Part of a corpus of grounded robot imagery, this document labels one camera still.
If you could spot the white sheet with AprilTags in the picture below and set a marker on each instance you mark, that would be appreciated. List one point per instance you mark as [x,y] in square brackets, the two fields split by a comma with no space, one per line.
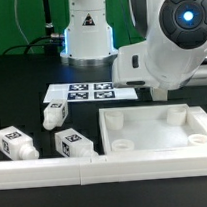
[90,91]

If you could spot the black pole with mount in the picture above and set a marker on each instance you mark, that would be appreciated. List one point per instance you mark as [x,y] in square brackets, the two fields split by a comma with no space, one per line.
[49,28]

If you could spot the white L-shaped obstacle fence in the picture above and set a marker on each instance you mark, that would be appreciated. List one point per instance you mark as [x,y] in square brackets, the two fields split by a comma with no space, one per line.
[123,166]

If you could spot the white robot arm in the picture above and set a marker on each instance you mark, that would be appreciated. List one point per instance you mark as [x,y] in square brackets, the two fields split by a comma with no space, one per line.
[174,41]

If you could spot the white square table top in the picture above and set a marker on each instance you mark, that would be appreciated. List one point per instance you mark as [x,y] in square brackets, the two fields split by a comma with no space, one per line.
[126,129]

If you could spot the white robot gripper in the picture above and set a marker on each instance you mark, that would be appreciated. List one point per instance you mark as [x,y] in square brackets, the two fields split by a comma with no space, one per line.
[163,66]

